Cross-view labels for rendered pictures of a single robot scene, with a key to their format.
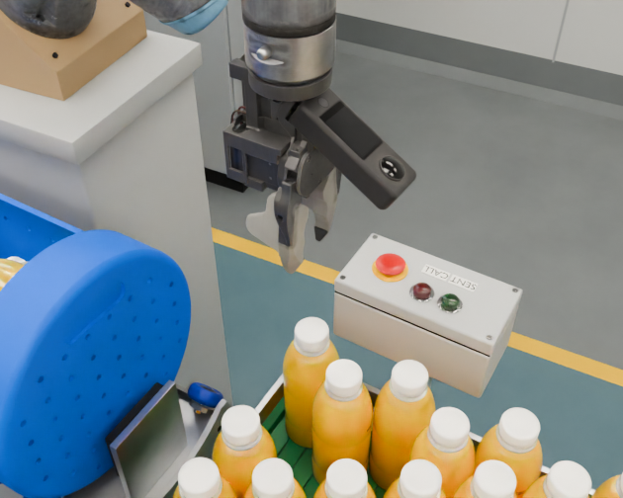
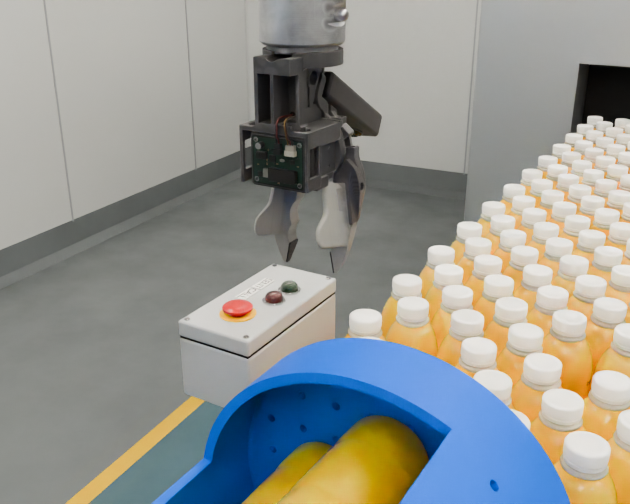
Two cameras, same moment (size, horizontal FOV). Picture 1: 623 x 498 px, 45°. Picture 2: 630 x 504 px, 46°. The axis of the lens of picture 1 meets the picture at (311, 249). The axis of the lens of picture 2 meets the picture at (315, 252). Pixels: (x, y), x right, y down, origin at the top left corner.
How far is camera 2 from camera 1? 0.91 m
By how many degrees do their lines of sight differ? 75
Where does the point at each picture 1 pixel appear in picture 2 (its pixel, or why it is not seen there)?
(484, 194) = not seen: outside the picture
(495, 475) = (456, 290)
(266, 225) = (331, 224)
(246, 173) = (320, 172)
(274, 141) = (327, 122)
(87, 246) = (326, 355)
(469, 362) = (328, 313)
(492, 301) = (287, 274)
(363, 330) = not seen: hidden behind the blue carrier
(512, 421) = (406, 281)
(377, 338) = not seen: hidden behind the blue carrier
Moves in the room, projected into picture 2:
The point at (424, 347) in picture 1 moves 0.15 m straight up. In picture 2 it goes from (306, 335) to (306, 222)
